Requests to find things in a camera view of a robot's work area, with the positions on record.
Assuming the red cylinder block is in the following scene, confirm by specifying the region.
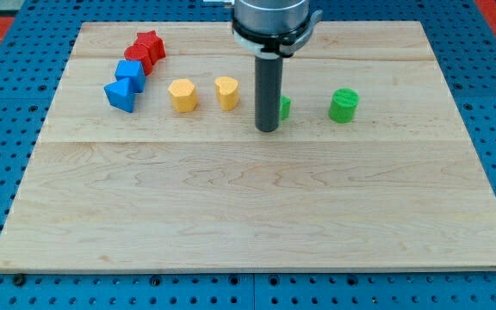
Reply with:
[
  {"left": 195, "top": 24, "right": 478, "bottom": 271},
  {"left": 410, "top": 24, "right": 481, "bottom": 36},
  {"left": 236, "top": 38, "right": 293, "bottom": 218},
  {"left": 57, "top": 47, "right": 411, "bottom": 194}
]
[{"left": 124, "top": 45, "right": 152, "bottom": 76}]

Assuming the green block behind rod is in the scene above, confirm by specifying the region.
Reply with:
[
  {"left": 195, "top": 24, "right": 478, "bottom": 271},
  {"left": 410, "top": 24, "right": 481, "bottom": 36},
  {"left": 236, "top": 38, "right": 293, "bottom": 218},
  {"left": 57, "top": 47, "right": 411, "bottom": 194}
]
[{"left": 280, "top": 96, "right": 291, "bottom": 121}]

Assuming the green cylinder block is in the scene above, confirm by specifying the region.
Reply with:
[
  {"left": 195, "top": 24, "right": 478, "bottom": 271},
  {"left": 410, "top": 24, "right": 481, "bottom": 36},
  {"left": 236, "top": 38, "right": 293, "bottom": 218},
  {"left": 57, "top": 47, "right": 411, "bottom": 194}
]
[{"left": 328, "top": 88, "right": 359, "bottom": 123}]

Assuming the blue cube block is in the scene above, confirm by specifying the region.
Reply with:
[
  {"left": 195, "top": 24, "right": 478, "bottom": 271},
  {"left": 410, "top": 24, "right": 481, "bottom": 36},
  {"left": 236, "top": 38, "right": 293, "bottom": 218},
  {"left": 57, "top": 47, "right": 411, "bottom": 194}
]
[{"left": 115, "top": 59, "right": 146, "bottom": 93}]

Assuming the yellow hexagon block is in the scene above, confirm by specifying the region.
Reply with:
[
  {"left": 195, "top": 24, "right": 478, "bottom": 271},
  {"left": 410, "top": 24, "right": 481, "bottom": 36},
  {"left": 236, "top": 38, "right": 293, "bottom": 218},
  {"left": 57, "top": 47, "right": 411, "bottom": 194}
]
[{"left": 168, "top": 79, "right": 198, "bottom": 113}]

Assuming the blue triangle block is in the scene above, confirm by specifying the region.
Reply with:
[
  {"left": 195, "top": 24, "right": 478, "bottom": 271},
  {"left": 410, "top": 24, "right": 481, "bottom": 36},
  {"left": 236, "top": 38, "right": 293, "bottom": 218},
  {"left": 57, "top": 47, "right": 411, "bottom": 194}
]
[{"left": 103, "top": 77, "right": 135, "bottom": 113}]

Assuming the wooden board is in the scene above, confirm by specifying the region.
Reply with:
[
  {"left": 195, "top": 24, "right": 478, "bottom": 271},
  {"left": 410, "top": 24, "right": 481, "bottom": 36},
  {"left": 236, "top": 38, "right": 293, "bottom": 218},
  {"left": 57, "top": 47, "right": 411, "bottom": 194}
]
[{"left": 0, "top": 22, "right": 496, "bottom": 274}]

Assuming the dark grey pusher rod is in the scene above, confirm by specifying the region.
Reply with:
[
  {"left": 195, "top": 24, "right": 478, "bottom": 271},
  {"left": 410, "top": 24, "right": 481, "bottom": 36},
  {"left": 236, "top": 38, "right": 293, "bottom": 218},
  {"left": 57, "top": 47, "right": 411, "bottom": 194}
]
[{"left": 255, "top": 57, "right": 283, "bottom": 133}]

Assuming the yellow heart block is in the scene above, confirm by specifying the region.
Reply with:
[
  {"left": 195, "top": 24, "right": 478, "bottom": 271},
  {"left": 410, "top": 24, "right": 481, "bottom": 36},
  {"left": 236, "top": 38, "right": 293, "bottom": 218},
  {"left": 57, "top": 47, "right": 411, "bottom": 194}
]
[{"left": 214, "top": 76, "right": 239, "bottom": 111}]

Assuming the red star block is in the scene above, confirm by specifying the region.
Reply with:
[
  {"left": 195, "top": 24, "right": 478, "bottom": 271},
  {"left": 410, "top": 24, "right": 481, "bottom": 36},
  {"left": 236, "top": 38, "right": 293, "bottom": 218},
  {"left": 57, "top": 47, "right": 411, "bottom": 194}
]
[{"left": 134, "top": 30, "right": 166, "bottom": 65}]

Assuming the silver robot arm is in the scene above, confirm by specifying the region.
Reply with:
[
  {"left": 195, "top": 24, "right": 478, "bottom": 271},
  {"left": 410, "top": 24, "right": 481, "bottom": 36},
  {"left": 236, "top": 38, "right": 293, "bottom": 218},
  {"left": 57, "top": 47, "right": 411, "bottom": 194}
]
[{"left": 201, "top": 0, "right": 323, "bottom": 60}]

